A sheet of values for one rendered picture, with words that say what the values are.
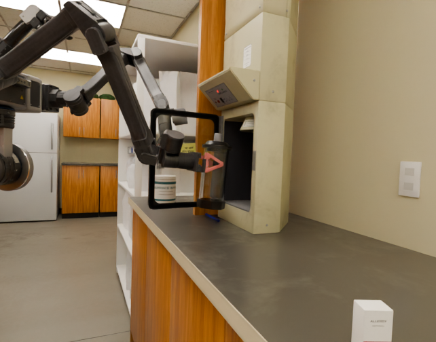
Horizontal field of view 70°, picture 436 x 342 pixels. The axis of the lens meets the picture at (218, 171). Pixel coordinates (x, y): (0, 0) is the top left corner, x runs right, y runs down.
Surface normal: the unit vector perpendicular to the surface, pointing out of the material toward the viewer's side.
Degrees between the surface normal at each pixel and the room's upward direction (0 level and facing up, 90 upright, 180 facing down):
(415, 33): 90
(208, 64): 90
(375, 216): 90
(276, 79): 90
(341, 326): 0
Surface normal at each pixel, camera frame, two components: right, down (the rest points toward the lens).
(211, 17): 0.40, 0.06
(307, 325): 0.04, -1.00
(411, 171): -0.92, -0.01
